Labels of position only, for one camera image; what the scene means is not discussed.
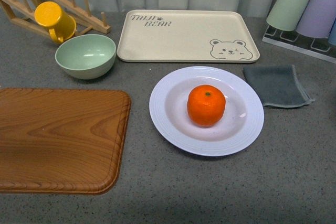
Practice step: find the orange mandarin fruit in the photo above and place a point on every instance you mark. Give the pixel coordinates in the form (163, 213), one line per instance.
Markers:
(206, 105)

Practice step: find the white ridged deep plate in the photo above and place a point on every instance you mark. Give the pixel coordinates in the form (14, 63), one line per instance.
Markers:
(240, 125)

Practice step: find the beige bear tray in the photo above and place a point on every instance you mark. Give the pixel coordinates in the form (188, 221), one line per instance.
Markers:
(186, 36)

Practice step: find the green bowl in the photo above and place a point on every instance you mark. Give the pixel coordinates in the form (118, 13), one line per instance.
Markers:
(87, 56)

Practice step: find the grey folded cloth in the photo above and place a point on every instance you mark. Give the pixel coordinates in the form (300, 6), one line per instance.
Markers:
(277, 86)

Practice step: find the wooden cutting board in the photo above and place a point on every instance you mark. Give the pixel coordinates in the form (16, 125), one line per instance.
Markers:
(62, 141)

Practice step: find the yellow mug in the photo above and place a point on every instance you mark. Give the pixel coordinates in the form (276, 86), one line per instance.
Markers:
(60, 25)

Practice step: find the green plastic cup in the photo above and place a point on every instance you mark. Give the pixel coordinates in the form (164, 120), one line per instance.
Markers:
(286, 14)

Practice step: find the purple plastic cup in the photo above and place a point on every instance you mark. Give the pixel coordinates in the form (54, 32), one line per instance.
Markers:
(317, 19)

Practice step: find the blue plastic cup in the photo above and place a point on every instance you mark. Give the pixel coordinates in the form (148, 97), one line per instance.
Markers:
(332, 35)

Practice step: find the wooden dish rack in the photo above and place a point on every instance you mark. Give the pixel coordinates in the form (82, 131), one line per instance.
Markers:
(20, 13)

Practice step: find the white wire cup rack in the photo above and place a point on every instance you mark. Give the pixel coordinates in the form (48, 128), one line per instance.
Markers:
(315, 47)

